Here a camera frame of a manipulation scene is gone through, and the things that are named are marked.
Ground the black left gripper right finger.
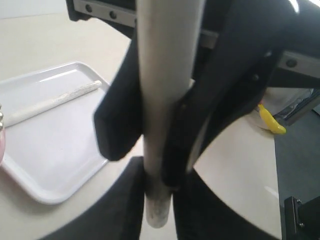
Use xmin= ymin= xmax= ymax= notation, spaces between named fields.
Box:
xmin=171 ymin=170 xmax=283 ymax=240

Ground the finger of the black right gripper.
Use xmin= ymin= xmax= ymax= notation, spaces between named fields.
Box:
xmin=161 ymin=82 xmax=240 ymax=189
xmin=93 ymin=31 xmax=143 ymax=161

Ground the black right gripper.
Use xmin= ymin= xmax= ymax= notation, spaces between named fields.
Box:
xmin=192 ymin=0 xmax=301 ymax=153

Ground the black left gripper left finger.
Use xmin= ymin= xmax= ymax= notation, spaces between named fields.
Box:
xmin=45 ymin=156 xmax=145 ymax=240

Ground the grey worn drumstick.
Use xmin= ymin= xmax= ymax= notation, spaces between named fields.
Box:
xmin=0 ymin=80 xmax=102 ymax=130

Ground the white drumstick with ball tip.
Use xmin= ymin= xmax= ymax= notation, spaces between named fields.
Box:
xmin=136 ymin=0 xmax=205 ymax=229

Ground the small red drum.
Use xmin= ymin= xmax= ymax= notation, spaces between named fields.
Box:
xmin=0 ymin=110 xmax=6 ymax=163

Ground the white plastic tray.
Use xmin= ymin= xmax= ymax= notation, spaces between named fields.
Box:
xmin=0 ymin=62 xmax=109 ymax=205

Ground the yellow object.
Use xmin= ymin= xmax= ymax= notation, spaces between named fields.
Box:
xmin=257 ymin=103 xmax=287 ymax=135

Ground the black table clamp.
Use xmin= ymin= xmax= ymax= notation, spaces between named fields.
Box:
xmin=284 ymin=196 xmax=320 ymax=240

